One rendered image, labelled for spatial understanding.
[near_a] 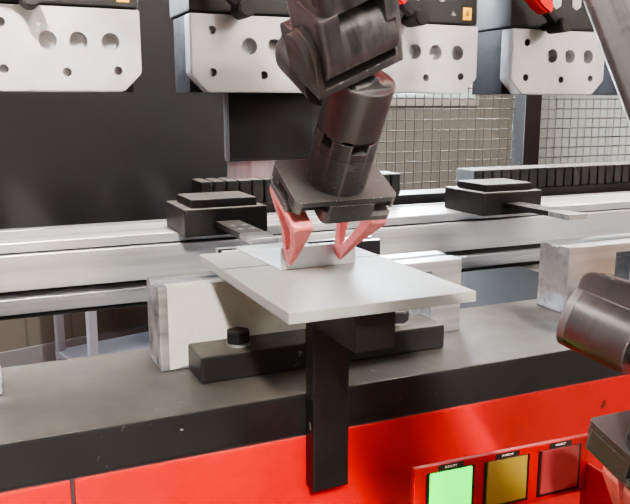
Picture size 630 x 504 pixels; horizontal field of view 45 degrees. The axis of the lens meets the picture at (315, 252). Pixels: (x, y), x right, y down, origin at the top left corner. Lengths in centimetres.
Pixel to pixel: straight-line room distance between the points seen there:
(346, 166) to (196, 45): 23
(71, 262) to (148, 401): 35
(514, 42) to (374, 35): 41
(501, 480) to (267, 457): 23
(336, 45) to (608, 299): 29
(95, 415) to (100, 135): 67
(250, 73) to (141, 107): 55
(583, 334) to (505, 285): 80
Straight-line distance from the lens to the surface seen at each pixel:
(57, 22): 79
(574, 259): 111
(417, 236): 125
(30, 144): 133
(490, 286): 147
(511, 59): 99
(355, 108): 64
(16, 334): 355
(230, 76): 82
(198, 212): 105
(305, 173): 70
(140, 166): 135
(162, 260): 110
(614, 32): 68
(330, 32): 58
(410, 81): 91
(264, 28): 83
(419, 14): 87
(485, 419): 92
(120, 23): 79
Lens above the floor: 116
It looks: 11 degrees down
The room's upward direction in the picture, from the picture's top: straight up
